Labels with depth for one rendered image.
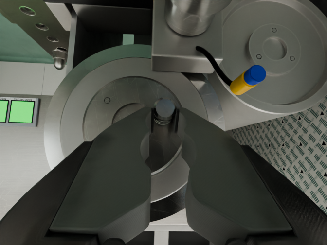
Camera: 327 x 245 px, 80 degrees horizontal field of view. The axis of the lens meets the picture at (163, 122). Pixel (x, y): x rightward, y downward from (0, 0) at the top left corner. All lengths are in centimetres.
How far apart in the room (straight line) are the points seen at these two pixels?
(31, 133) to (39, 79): 285
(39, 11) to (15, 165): 34
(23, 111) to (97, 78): 42
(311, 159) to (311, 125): 4
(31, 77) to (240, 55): 335
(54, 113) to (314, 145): 25
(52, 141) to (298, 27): 24
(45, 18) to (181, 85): 35
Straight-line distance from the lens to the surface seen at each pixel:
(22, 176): 57
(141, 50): 18
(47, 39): 54
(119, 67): 17
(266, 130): 32
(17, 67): 361
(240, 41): 21
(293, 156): 28
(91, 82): 17
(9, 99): 60
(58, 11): 22
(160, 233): 53
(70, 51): 20
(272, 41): 22
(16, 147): 58
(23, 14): 48
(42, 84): 335
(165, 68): 16
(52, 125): 18
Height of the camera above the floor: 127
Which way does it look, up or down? 8 degrees down
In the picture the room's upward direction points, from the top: 179 degrees counter-clockwise
